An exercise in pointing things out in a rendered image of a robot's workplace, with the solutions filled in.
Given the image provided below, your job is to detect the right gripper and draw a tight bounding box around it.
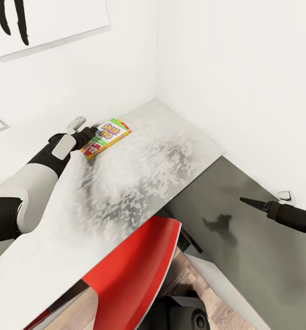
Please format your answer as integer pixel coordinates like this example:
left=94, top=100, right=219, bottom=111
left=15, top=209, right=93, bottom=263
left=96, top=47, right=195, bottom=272
left=239, top=197, right=306, bottom=232

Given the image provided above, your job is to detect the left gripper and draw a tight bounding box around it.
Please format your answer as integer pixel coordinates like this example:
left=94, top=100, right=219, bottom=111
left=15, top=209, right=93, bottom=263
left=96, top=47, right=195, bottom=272
left=76, top=127, right=98, bottom=148

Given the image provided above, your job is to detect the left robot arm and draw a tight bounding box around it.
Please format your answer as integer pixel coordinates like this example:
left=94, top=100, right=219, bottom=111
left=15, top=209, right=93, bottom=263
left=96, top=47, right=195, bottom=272
left=0, top=116, right=98, bottom=256

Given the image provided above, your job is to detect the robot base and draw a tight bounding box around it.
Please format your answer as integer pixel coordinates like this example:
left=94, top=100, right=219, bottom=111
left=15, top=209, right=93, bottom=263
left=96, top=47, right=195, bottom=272
left=137, top=290, right=211, bottom=330

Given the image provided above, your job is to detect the board game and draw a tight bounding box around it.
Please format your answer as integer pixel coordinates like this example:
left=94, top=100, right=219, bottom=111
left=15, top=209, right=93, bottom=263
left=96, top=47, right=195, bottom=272
left=79, top=117, right=132, bottom=160

